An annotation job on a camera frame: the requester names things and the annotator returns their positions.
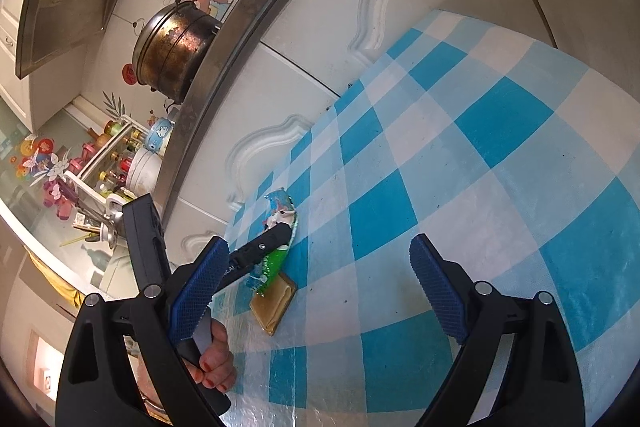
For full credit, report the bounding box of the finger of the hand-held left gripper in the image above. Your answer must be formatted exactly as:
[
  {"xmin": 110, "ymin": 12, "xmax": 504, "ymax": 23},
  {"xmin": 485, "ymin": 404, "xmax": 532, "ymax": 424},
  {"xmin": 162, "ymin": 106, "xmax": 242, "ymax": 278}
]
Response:
[{"xmin": 235, "ymin": 226, "xmax": 293, "ymax": 270}]

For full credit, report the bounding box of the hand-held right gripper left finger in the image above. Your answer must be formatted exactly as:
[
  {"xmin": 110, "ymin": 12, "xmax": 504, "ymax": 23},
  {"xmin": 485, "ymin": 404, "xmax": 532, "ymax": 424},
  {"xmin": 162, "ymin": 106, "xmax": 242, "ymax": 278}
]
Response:
[{"xmin": 55, "ymin": 236, "xmax": 231, "ymax": 427}]

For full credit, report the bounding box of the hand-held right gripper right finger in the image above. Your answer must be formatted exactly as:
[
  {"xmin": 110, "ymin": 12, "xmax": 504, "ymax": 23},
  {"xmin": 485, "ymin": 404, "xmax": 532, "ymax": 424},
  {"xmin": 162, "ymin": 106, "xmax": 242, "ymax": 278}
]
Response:
[{"xmin": 409, "ymin": 234, "xmax": 586, "ymax": 427}]

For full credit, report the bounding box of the blue cow print wrapper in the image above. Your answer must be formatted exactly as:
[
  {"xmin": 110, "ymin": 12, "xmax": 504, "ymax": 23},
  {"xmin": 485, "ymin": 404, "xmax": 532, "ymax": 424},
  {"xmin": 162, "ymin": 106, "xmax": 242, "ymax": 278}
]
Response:
[{"xmin": 247, "ymin": 188, "xmax": 301, "ymax": 297}]

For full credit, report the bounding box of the person's left hand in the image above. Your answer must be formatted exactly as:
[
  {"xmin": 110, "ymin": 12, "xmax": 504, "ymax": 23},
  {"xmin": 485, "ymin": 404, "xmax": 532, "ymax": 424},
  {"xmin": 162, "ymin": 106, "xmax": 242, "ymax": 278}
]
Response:
[{"xmin": 189, "ymin": 324, "xmax": 238, "ymax": 392}]

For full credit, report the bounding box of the white cabinet door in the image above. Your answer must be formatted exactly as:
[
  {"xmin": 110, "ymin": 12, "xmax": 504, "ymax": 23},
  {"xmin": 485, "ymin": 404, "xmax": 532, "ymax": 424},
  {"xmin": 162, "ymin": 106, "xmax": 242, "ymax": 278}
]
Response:
[
  {"xmin": 255, "ymin": 0, "xmax": 561, "ymax": 98},
  {"xmin": 160, "ymin": 41, "xmax": 347, "ymax": 228},
  {"xmin": 162, "ymin": 199, "xmax": 236, "ymax": 273}
]

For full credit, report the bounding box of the brown flat packet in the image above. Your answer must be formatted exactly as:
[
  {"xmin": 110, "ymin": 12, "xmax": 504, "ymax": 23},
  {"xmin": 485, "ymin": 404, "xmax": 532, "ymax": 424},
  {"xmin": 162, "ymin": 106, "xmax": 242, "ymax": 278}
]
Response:
[{"xmin": 249, "ymin": 271, "xmax": 299, "ymax": 337}]

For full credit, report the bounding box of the white bowl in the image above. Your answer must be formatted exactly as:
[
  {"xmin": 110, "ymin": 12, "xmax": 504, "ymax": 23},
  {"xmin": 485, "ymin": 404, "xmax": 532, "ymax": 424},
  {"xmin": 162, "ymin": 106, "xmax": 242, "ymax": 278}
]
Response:
[{"xmin": 125, "ymin": 148, "xmax": 166, "ymax": 195}]

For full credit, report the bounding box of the blue white checkered tablecloth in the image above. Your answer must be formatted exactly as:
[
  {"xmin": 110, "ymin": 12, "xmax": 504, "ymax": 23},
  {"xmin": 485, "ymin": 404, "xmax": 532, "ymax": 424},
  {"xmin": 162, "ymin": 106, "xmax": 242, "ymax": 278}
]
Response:
[{"xmin": 207, "ymin": 9, "xmax": 640, "ymax": 427}]

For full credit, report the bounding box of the white seasoning rack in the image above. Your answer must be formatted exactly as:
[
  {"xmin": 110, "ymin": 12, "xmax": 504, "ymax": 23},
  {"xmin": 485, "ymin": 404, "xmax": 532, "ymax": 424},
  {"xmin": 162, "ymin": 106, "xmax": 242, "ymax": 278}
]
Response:
[{"xmin": 62, "ymin": 114, "xmax": 151, "ymax": 208}]

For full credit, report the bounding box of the yellow hanging cloth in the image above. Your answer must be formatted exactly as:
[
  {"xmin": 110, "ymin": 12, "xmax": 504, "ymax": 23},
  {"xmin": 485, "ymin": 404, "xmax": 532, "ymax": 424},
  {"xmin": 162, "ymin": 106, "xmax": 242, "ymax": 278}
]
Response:
[{"xmin": 25, "ymin": 252, "xmax": 83, "ymax": 308}]

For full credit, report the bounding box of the blue cartoon bowl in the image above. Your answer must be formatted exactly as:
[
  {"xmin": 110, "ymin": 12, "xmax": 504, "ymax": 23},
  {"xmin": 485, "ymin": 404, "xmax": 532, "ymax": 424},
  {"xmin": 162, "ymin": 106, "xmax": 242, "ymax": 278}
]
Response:
[{"xmin": 145, "ymin": 117, "xmax": 176, "ymax": 152}]

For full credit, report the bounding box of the window with flower stickers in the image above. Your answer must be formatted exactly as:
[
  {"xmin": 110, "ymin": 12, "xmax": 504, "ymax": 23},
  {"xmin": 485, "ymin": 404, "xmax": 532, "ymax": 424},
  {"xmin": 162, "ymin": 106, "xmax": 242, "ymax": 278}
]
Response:
[{"xmin": 0, "ymin": 102, "xmax": 101, "ymax": 278}]

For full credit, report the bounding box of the tarnished steel stockpot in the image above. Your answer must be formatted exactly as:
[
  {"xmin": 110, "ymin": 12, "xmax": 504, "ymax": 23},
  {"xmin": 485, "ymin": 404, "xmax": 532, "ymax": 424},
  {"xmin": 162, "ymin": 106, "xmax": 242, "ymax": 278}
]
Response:
[{"xmin": 131, "ymin": 0, "xmax": 223, "ymax": 106}]

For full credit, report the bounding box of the steel-edged kitchen counter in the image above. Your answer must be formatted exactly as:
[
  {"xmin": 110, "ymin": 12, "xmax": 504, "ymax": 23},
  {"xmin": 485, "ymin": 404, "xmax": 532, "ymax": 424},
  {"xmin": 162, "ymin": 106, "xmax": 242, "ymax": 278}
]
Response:
[{"xmin": 152, "ymin": 0, "xmax": 371, "ymax": 212}]

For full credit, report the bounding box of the white wall cabinet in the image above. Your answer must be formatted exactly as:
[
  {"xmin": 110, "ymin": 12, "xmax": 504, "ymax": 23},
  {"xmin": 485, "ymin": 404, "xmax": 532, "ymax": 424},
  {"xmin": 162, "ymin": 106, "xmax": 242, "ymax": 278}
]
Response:
[{"xmin": 0, "ymin": 0, "xmax": 51, "ymax": 132}]

